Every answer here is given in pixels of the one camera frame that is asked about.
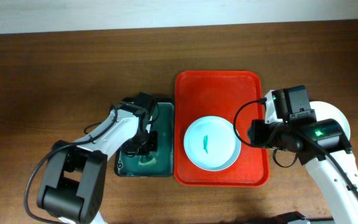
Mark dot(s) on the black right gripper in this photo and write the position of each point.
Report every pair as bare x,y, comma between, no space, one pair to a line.
257,138

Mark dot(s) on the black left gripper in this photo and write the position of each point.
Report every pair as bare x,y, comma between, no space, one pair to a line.
131,149

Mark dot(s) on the white plate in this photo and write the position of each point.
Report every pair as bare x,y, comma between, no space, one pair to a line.
325,110

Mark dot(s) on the light blue plate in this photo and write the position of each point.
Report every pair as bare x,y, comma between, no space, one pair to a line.
211,144

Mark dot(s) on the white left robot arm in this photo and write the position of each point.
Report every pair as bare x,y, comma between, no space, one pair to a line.
73,183

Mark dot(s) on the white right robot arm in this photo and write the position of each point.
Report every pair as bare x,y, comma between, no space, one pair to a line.
318,134

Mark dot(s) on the black water basin tray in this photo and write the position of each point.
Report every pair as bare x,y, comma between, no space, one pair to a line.
127,166

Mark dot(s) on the red plastic tray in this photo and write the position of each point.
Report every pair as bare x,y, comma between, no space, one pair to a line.
200,93

